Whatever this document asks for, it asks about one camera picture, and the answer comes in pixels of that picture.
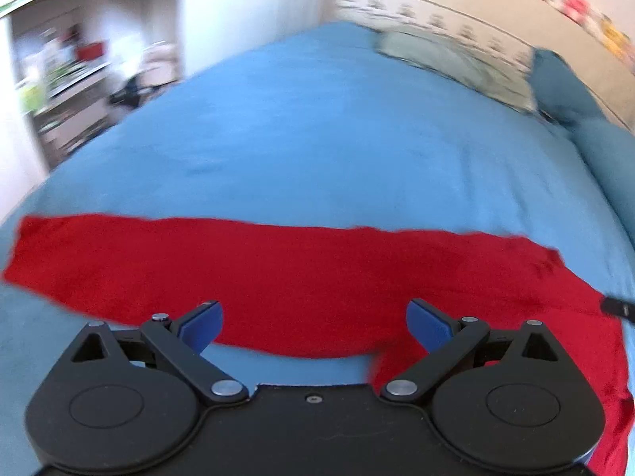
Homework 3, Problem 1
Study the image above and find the row of plush toys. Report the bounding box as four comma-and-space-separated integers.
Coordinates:
518, 0, 635, 66

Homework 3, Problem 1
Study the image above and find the green pillow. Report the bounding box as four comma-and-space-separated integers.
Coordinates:
374, 29, 539, 113

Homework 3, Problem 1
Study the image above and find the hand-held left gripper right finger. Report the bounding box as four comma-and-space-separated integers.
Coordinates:
380, 298, 564, 405

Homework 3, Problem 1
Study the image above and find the red garment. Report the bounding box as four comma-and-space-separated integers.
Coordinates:
2, 213, 635, 476

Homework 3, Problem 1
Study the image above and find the bed with blue sheet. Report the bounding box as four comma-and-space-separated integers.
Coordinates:
0, 22, 635, 457

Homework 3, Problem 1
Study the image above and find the cream quilted headboard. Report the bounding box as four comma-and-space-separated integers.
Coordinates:
335, 0, 635, 132

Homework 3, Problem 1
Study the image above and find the dark blue pillow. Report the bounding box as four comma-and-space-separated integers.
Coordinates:
530, 48, 609, 128

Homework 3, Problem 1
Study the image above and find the white shelf unit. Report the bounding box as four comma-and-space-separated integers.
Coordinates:
0, 0, 190, 172

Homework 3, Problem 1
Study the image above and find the blue folded duvet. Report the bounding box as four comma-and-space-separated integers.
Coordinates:
567, 118, 635, 255

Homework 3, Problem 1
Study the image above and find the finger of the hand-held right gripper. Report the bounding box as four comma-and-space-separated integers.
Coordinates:
600, 296, 635, 319

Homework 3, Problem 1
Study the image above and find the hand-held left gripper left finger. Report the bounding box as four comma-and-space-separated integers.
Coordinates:
69, 300, 250, 406

